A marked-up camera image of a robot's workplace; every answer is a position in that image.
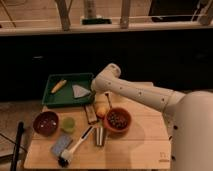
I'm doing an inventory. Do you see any brown rectangular block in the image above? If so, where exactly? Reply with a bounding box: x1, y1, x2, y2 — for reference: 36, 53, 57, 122
85, 105, 97, 124

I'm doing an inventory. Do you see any green small cup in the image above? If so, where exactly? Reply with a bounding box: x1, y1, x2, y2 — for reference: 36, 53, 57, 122
61, 117, 75, 133

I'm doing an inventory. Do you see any white dish brush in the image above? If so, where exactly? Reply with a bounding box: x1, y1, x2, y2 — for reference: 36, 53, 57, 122
58, 126, 94, 168

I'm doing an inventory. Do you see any green plastic tray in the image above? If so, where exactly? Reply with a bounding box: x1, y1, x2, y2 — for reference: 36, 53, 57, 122
42, 73, 94, 108

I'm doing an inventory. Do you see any blue sponge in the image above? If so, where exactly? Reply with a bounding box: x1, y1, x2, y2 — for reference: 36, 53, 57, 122
50, 134, 73, 157

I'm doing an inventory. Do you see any metal fork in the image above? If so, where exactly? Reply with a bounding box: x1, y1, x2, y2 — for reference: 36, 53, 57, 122
104, 93, 112, 109

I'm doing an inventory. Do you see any yellow lemon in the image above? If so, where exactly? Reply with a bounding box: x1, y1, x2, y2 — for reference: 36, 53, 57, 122
96, 106, 107, 118

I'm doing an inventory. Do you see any black pole stand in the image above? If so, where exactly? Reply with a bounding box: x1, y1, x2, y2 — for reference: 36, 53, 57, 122
10, 122, 24, 171

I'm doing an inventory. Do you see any dark red bowl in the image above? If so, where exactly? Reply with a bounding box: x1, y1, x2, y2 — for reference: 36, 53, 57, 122
33, 111, 59, 136

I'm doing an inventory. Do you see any orange bowl with berries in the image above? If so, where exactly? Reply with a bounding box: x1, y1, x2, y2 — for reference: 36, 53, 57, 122
103, 107, 132, 133

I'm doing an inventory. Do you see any yellow corn cob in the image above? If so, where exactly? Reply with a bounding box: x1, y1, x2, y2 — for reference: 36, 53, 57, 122
51, 80, 67, 94

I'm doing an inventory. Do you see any metal cup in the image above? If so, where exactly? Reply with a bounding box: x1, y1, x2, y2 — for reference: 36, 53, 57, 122
95, 127, 106, 147

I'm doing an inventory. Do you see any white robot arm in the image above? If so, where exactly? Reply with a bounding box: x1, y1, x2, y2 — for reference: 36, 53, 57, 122
91, 63, 213, 171

